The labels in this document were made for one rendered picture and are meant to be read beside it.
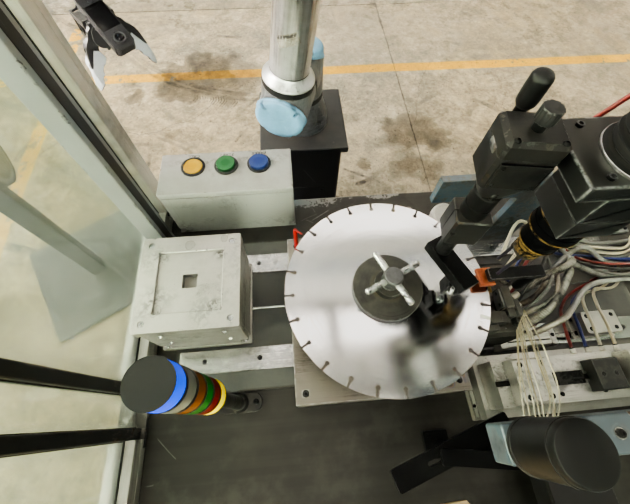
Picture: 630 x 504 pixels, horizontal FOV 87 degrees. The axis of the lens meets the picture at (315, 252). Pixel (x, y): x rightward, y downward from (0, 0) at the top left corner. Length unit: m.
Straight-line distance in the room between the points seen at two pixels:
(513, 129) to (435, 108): 2.06
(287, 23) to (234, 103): 1.66
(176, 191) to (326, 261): 0.36
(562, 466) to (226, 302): 0.48
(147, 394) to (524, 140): 0.37
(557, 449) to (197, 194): 0.67
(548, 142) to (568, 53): 2.94
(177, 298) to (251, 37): 2.44
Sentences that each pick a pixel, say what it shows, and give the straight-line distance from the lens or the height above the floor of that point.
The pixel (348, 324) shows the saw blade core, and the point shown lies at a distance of 0.53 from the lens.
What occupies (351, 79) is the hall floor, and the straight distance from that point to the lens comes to 2.49.
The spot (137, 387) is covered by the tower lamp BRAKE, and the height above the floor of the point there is 1.16.
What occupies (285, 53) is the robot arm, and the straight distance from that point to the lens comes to 0.74.
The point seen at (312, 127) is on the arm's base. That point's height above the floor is 0.77.
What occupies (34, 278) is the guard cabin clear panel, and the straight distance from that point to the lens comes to 0.53.
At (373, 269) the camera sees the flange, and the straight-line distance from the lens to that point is 0.55.
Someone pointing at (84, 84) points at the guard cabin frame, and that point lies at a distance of 0.66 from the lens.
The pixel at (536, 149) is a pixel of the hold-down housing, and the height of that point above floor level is 1.25.
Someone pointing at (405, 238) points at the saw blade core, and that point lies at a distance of 0.60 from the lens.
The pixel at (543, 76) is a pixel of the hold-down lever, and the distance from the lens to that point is 0.36.
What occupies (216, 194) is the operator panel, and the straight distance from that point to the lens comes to 0.73.
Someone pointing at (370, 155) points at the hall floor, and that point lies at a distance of 2.01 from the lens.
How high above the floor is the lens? 1.46
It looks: 63 degrees down
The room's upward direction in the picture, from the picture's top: 2 degrees clockwise
